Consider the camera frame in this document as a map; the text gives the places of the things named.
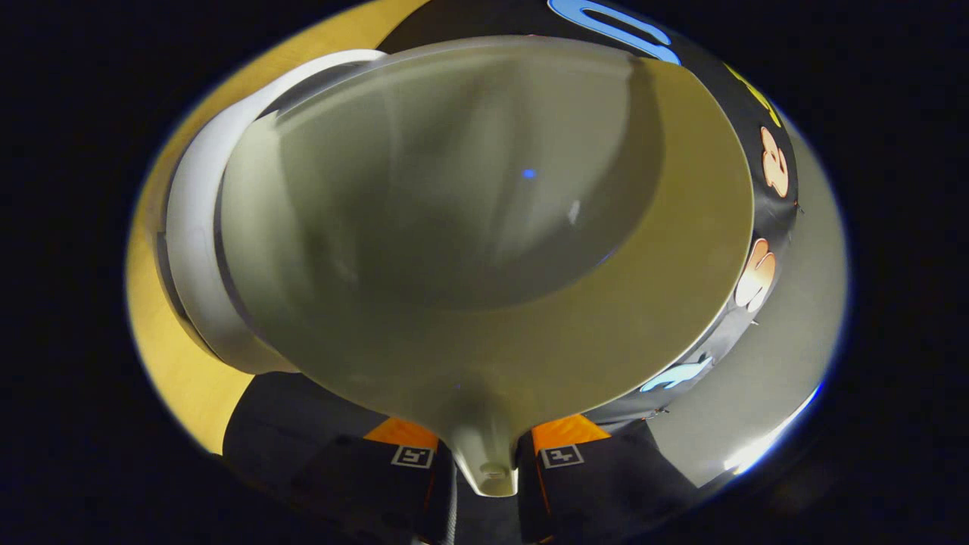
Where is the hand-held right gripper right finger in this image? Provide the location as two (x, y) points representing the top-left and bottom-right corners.
(517, 413), (701, 544)

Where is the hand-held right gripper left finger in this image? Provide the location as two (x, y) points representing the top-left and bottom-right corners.
(288, 415), (455, 544)

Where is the white dustpan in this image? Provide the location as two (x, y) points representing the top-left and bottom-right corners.
(216, 34), (758, 498)

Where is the white ribbed garbage bin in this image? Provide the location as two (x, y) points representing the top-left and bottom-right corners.
(155, 49), (388, 375)

